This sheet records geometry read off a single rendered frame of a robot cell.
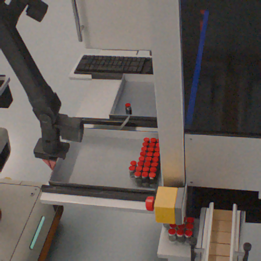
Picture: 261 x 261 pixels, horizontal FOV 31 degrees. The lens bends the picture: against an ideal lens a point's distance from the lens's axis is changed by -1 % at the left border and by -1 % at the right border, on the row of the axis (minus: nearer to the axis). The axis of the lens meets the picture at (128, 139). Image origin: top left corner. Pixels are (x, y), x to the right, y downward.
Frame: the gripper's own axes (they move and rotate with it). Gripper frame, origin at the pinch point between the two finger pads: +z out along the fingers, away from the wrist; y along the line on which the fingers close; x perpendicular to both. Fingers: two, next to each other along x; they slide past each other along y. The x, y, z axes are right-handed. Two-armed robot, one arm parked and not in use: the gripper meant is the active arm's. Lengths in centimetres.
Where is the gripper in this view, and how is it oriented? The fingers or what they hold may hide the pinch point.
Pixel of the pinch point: (52, 166)
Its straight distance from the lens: 155.7
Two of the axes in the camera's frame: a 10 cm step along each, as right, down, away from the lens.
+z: -0.7, 7.2, 6.9
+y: 9.8, 1.8, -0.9
